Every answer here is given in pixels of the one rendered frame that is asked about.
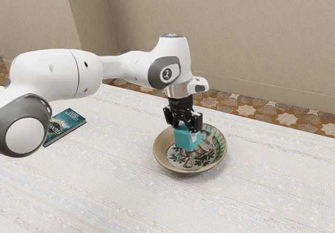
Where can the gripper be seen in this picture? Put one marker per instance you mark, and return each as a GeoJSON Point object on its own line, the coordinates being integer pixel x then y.
{"type": "Point", "coordinates": [180, 111]}

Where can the teal block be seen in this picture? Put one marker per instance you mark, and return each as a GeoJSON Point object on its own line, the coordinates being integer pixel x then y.
{"type": "Point", "coordinates": [185, 138]}

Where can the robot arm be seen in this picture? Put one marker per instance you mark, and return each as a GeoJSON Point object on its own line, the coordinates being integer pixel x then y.
{"type": "Point", "coordinates": [86, 68]}

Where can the painted ceramic bowl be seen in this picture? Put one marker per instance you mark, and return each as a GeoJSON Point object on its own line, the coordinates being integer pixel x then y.
{"type": "Point", "coordinates": [190, 156]}

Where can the teal paperback book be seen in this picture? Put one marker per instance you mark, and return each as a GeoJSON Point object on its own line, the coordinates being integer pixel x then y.
{"type": "Point", "coordinates": [60, 126]}

